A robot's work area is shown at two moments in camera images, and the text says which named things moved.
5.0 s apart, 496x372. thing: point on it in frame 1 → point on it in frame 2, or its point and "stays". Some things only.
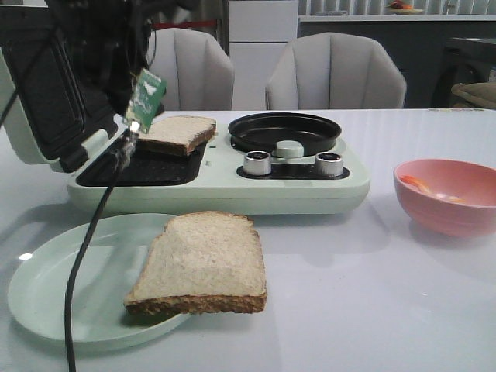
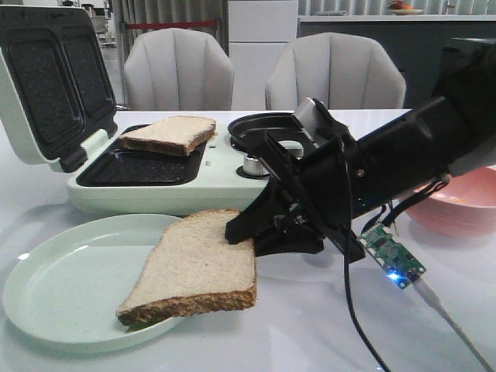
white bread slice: (204, 263) stays
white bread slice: (177, 135) stays
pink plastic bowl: (449, 197) stays
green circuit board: (149, 91) → (400, 264)
